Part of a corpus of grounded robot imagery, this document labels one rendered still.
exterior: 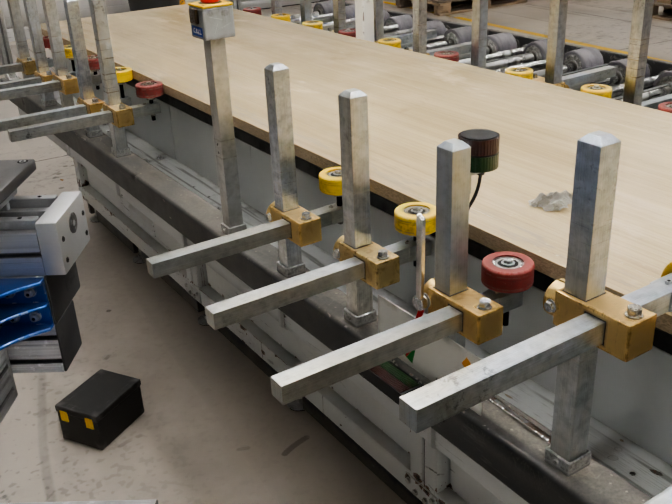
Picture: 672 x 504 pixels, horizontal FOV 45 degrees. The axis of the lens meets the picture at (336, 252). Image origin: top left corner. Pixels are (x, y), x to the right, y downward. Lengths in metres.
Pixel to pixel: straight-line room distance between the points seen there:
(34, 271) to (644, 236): 0.98
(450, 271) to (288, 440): 1.24
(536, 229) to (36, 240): 0.80
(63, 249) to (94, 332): 1.72
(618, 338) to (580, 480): 0.25
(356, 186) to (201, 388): 1.37
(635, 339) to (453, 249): 0.32
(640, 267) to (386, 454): 0.97
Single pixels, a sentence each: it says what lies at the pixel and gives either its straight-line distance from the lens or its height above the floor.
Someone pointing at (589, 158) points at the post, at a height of 1.15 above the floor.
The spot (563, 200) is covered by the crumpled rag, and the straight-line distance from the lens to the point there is 1.51.
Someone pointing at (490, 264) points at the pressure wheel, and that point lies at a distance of 1.27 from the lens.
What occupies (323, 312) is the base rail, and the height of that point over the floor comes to 0.70.
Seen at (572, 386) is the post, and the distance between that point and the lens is 1.12.
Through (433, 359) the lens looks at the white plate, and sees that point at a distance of 1.33.
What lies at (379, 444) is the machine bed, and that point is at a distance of 2.09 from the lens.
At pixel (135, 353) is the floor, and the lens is 2.87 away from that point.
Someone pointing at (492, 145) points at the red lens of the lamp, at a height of 1.10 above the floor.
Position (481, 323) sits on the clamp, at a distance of 1.21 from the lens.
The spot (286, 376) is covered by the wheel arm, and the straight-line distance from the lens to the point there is 1.09.
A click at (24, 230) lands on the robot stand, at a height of 0.98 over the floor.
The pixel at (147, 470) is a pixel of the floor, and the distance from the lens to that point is 2.36.
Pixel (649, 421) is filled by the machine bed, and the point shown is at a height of 0.67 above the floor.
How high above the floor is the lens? 1.47
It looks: 25 degrees down
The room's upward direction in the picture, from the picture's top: 3 degrees counter-clockwise
